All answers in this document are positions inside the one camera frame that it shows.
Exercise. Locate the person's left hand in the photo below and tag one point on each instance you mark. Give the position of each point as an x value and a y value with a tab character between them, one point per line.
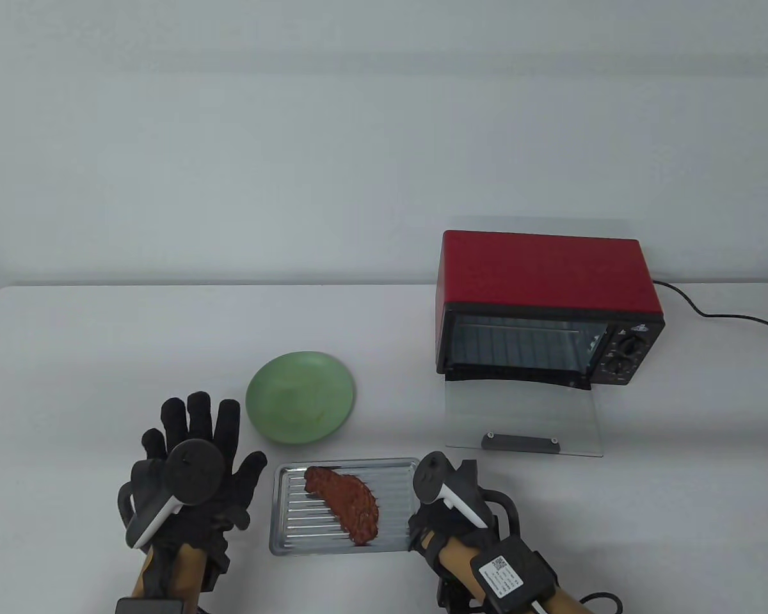
227	428

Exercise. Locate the silver metal baking tray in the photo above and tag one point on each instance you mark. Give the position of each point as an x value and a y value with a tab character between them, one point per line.
294	518

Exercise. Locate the person's left forearm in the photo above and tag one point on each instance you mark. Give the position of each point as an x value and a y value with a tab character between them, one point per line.
185	572

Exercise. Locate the green round plate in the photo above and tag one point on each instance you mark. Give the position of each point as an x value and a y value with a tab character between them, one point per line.
301	396

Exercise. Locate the black left wrist sensor box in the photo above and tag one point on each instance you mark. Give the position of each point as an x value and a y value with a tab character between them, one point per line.
153	606

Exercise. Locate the person's right hand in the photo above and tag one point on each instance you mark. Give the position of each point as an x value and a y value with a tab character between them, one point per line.
468	480

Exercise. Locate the red toaster oven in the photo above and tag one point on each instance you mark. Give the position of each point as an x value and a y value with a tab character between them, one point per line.
537	268

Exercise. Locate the black white left hand controller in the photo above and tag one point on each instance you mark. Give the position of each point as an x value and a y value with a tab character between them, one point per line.
195	470

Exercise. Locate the black wrist sensor box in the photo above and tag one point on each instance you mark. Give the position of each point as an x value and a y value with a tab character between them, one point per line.
518	569
153	606

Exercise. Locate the black white right hand controller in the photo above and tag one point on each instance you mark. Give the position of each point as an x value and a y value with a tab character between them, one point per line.
430	480

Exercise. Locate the brown grilled steak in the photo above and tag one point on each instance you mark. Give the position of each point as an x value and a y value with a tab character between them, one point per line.
349	505

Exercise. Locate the black right wrist sensor box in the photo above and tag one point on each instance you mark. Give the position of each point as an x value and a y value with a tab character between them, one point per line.
518	569

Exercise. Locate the black white hand controller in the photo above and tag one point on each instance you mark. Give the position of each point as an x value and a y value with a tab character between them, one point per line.
430	480
195	470

